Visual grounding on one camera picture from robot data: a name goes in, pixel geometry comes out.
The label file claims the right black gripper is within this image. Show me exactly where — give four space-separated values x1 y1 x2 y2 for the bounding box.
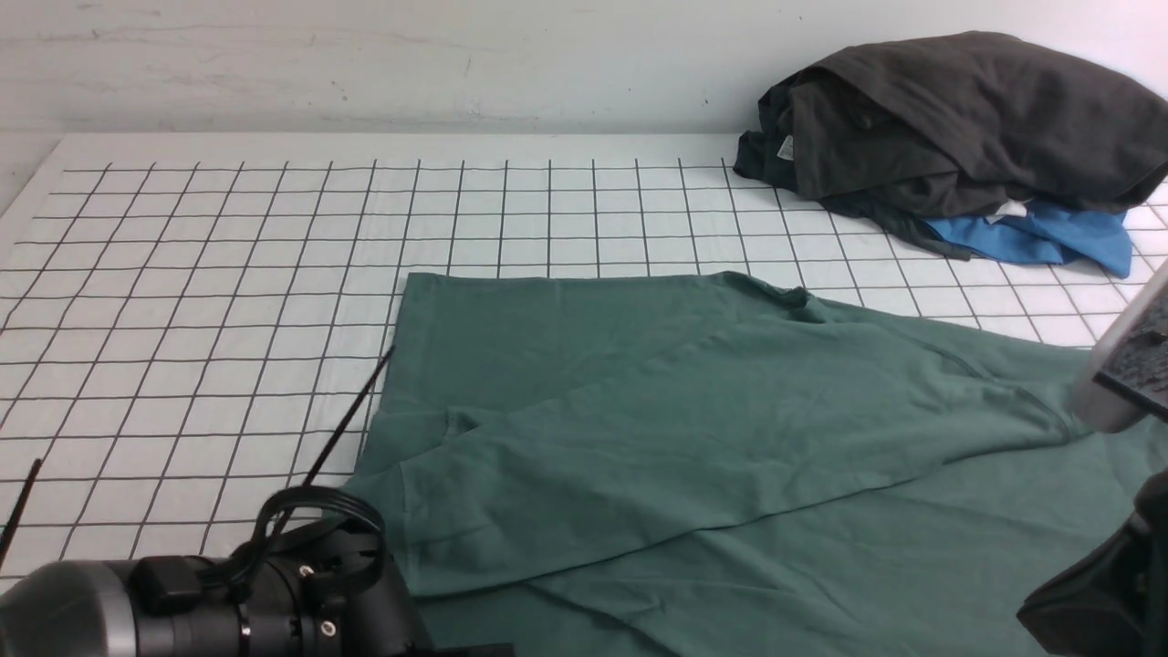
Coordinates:
1017 473 1167 656

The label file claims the green long-sleeved shirt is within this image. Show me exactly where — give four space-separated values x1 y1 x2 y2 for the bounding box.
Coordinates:
346 274 1164 656

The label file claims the white grid-patterned table cloth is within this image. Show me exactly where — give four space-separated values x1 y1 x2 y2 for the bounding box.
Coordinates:
1 133 1164 587

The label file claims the blue garment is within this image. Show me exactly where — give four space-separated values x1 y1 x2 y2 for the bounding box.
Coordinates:
925 200 1133 278

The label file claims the dark grey clothes pile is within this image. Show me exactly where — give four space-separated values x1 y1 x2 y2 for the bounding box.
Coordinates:
734 32 1167 260

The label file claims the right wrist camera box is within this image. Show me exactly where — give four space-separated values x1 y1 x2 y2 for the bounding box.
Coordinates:
1071 265 1167 433

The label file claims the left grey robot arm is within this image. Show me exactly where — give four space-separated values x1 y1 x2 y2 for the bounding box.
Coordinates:
4 485 515 656

